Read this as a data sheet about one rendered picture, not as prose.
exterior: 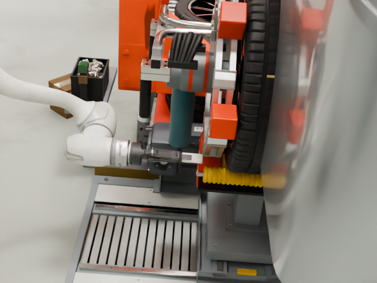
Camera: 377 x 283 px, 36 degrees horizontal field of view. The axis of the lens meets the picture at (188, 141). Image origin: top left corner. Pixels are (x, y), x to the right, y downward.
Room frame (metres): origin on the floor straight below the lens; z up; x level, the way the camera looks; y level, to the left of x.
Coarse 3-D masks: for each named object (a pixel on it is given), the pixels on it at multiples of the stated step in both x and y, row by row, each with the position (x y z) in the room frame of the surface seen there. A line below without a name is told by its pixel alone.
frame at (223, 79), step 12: (216, 0) 1.92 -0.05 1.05; (228, 0) 1.92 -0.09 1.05; (216, 48) 1.59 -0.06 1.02; (216, 60) 1.55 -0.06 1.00; (216, 72) 1.52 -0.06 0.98; (228, 72) 1.52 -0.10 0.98; (216, 84) 1.51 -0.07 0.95; (228, 84) 1.51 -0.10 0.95; (216, 96) 1.51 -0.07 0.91; (228, 96) 1.51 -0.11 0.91; (204, 120) 1.85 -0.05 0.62; (204, 132) 1.76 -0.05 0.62; (204, 144) 1.66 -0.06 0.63; (216, 144) 1.51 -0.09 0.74; (204, 156) 1.66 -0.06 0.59; (216, 156) 1.64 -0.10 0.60
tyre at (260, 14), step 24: (240, 0) 1.94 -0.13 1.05; (264, 0) 1.66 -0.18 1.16; (264, 24) 1.58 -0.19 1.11; (264, 48) 1.53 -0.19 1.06; (264, 72) 1.49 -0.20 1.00; (240, 96) 1.52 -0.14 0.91; (264, 96) 1.46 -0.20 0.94; (240, 120) 1.46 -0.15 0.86; (264, 120) 1.45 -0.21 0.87; (240, 144) 1.46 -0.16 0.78; (264, 144) 1.46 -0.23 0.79; (240, 168) 1.52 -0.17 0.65
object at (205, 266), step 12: (204, 192) 2.02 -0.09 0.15; (204, 204) 1.94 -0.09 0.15; (204, 216) 1.86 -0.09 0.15; (204, 228) 1.79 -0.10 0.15; (204, 240) 1.72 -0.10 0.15; (204, 252) 1.65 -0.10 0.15; (204, 264) 1.58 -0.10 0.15; (216, 264) 1.57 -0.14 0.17; (228, 264) 1.60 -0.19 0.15; (240, 264) 1.60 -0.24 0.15; (252, 264) 1.61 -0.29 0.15; (264, 264) 1.60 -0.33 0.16; (204, 276) 1.53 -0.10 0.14; (216, 276) 1.53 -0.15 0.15; (228, 276) 1.53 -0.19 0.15; (240, 276) 1.53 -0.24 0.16; (252, 276) 1.53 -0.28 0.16; (264, 276) 1.53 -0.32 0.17; (276, 276) 1.54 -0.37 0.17
